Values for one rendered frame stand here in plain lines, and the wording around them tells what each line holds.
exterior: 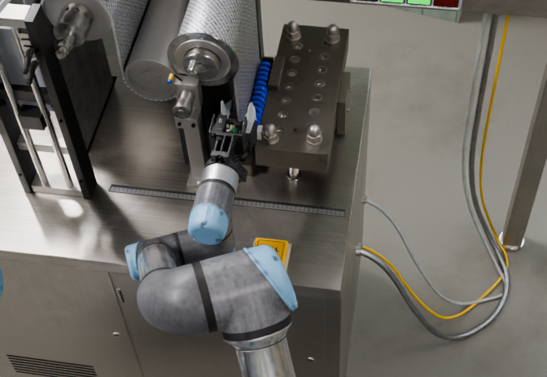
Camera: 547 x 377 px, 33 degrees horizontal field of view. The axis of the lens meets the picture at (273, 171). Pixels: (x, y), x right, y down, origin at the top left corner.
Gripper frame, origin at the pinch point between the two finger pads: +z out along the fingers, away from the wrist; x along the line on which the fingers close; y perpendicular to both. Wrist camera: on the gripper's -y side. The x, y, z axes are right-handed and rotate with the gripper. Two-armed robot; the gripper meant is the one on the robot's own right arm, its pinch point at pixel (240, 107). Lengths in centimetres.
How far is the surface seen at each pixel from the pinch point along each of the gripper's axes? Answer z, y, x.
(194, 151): -6.5, -8.3, 9.7
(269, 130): -3.8, -2.1, -6.8
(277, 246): -23.6, -16.5, -11.5
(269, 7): 155, -109, 25
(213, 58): -4.0, 18.5, 3.3
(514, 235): 47, -101, -74
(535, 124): 47, -47, -71
